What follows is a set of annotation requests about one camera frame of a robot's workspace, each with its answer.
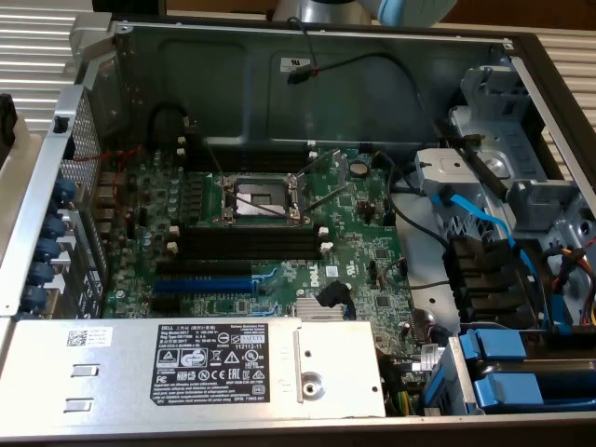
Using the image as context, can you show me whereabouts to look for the black part on rack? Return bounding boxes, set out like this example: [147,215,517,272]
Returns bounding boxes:
[0,92,19,155]

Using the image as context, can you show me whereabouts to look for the black plug with short cable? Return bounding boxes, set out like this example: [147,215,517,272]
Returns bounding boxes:
[316,280,356,322]

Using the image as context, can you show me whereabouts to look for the thin locking lever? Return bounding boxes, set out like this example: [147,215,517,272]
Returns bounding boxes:
[301,190,340,221]

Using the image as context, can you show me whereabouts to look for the blue expansion slot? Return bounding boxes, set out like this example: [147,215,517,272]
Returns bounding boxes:
[152,277,256,294]

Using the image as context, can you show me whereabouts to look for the black RAM slot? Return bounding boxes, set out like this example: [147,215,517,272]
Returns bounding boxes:
[169,224,330,244]
[166,239,332,262]
[178,147,317,173]
[178,135,316,158]

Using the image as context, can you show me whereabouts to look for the silver aluminium bracket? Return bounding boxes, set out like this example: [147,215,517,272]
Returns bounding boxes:
[69,12,115,64]

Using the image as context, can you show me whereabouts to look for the long black expansion slot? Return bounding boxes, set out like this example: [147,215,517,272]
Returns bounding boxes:
[155,260,255,277]

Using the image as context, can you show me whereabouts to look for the black curved power cable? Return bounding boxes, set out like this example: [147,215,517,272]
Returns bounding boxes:
[372,151,453,248]

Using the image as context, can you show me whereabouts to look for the blue disk wire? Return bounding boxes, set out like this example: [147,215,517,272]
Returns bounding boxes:
[430,191,574,336]

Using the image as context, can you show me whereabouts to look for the thin red wire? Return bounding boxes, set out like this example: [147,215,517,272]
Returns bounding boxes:
[69,143,145,224]

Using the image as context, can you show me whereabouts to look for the open grey PC case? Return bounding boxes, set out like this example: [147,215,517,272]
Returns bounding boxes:
[0,16,596,447]

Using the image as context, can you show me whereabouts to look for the silver chipset heatsink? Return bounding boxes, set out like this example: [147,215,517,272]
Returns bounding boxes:
[296,297,348,322]

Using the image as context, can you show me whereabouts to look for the blue slot retainer clip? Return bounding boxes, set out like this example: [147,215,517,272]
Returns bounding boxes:
[28,261,55,286]
[44,214,69,239]
[21,284,47,312]
[35,237,62,262]
[49,178,78,210]

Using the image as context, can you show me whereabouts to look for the blue drive carrier handle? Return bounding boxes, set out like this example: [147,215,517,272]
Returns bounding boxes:
[472,372,546,413]
[458,328,528,362]

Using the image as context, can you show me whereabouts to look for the blue plastic drive rail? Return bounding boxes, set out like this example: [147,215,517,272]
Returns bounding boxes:
[421,367,451,417]

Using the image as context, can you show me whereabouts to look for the CPU socket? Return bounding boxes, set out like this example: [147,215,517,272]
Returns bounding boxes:
[211,172,304,228]

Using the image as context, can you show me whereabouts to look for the grey metal drive cage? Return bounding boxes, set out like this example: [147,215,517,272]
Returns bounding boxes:
[449,64,560,187]

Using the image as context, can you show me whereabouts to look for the green yellow power wires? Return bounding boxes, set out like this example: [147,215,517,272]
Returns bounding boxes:
[389,389,420,416]

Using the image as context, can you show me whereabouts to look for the short black expansion slot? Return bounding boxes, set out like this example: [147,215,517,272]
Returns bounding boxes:
[149,296,182,314]

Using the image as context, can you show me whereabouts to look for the white QR code sticker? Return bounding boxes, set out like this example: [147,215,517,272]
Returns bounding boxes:
[64,327,115,348]

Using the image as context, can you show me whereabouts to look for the green motherboard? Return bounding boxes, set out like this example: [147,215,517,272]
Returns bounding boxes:
[97,144,441,373]

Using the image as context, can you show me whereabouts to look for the black power supply label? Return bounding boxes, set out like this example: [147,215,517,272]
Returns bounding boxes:
[149,323,271,405]

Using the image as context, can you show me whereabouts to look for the orange yellow red wire bundle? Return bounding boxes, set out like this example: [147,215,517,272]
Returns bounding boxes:
[551,246,596,327]

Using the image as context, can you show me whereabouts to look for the silver power supply unit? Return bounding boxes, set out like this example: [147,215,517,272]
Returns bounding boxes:
[0,318,387,420]

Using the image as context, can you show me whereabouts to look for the white case sticker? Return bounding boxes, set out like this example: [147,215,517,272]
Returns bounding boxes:
[278,55,312,74]

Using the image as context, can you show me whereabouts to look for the black looped cable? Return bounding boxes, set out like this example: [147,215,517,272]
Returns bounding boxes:
[146,102,190,150]

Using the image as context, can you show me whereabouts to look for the black flat strap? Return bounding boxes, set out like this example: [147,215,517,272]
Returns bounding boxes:
[436,119,509,196]

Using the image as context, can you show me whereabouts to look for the thin grey wire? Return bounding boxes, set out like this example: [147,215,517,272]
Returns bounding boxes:
[403,278,454,291]

